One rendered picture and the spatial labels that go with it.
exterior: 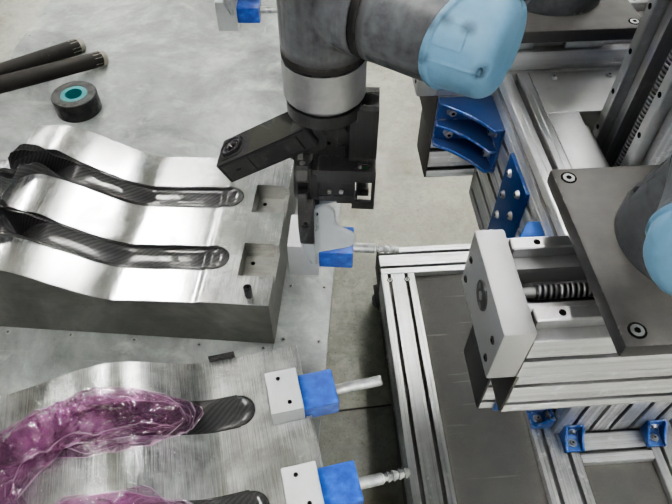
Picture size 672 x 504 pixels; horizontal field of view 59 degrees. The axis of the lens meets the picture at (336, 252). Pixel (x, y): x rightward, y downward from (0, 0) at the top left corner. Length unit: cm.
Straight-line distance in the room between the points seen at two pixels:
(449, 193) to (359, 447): 96
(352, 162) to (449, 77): 18
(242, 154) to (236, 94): 58
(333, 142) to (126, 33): 89
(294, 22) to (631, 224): 36
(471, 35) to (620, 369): 43
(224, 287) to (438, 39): 43
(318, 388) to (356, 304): 112
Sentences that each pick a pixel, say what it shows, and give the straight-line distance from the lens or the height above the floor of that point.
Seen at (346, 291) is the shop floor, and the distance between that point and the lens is 181.
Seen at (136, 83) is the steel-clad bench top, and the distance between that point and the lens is 125.
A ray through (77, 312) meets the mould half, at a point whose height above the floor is 85.
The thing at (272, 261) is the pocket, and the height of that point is 86.
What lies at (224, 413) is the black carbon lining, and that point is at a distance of 70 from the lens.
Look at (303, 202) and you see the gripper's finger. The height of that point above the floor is 105.
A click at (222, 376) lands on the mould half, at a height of 86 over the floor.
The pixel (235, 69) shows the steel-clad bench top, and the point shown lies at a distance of 124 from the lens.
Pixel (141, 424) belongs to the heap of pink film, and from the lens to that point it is 66.
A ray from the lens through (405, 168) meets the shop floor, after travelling 219.
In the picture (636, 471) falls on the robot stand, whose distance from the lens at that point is 149.
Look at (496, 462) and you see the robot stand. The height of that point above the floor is 21.
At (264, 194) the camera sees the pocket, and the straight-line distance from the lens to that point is 86.
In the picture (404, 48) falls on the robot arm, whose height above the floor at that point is 125.
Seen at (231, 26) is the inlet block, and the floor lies 91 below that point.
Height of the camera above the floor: 148
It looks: 51 degrees down
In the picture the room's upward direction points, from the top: straight up
